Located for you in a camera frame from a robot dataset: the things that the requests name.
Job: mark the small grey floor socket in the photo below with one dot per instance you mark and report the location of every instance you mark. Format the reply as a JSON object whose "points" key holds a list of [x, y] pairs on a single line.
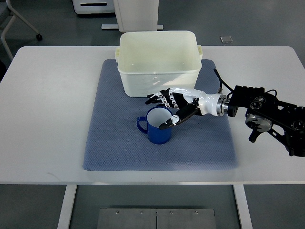
{"points": [[226, 39]]}

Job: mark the white pedestal column base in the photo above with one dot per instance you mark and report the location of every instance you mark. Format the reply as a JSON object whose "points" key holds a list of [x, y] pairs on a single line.
{"points": [[135, 15]]}

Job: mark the white appliance with slot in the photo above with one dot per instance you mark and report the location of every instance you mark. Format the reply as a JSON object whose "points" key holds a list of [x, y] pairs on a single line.
{"points": [[93, 6]]}

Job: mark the white plastic box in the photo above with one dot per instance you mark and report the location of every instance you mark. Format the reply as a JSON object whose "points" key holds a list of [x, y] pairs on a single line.
{"points": [[150, 61]]}

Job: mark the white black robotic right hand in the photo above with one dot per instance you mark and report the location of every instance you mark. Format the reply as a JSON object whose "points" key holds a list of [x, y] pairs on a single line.
{"points": [[188, 102]]}

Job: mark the white table leg left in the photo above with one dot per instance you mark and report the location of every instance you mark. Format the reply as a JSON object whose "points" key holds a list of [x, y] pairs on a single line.
{"points": [[67, 207]]}

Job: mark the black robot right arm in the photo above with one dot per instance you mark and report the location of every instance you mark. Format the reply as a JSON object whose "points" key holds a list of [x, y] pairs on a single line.
{"points": [[265, 113]]}

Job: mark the white table leg right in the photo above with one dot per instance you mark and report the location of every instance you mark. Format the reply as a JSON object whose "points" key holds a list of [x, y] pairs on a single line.
{"points": [[242, 207]]}

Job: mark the white table leg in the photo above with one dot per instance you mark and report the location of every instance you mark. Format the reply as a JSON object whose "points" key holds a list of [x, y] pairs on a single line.
{"points": [[67, 207], [242, 207]]}

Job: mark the grey metal floor plate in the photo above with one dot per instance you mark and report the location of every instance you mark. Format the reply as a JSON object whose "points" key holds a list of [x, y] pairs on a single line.
{"points": [[156, 218]]}

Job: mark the blue enamel mug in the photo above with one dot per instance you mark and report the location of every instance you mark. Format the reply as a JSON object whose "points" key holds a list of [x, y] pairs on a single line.
{"points": [[150, 123]]}

